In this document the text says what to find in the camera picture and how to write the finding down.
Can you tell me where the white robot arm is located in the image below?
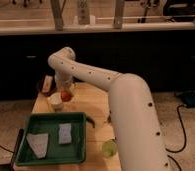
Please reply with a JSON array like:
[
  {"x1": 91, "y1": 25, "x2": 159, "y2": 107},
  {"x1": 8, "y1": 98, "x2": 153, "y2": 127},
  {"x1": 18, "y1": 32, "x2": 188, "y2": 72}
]
[{"x1": 48, "y1": 47, "x2": 172, "y2": 171}]

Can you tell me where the black floor cable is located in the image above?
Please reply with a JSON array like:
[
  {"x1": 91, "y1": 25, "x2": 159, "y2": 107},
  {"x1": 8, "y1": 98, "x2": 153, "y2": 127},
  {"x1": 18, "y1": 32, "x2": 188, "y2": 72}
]
[{"x1": 165, "y1": 104, "x2": 188, "y2": 171}]

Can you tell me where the red apple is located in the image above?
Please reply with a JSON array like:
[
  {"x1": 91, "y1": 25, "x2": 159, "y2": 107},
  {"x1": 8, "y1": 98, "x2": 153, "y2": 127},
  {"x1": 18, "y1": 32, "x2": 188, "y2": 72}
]
[{"x1": 61, "y1": 90, "x2": 72, "y2": 102}]

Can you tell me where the green round fruit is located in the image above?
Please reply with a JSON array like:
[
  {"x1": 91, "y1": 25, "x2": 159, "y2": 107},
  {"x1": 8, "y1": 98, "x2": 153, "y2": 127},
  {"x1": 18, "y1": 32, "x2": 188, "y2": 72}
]
[{"x1": 102, "y1": 139, "x2": 117, "y2": 158}]

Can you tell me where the green plastic tray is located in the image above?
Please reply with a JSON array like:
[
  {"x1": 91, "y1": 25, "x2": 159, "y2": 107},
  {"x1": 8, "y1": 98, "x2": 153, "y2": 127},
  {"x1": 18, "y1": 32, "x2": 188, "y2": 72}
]
[{"x1": 15, "y1": 112, "x2": 86, "y2": 166}]

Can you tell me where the blue black floor device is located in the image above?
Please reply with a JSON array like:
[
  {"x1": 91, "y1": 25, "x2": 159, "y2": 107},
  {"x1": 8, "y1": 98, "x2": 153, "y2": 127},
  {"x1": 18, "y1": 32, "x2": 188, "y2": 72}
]
[{"x1": 177, "y1": 91, "x2": 195, "y2": 108}]

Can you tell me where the large white cloth piece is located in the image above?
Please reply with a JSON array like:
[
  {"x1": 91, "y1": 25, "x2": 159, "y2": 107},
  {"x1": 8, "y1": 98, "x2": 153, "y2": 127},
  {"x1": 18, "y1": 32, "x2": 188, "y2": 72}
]
[{"x1": 26, "y1": 133, "x2": 48, "y2": 159}]

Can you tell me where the dark curved object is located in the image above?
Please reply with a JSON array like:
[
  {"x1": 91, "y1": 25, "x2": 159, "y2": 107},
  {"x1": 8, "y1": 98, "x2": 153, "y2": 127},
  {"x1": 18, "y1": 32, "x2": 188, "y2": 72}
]
[{"x1": 86, "y1": 116, "x2": 96, "y2": 128}]

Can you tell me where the white paper cup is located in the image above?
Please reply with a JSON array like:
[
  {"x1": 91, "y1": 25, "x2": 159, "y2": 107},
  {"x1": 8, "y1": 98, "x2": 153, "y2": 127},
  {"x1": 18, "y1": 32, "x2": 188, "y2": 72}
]
[{"x1": 47, "y1": 92, "x2": 64, "y2": 111}]

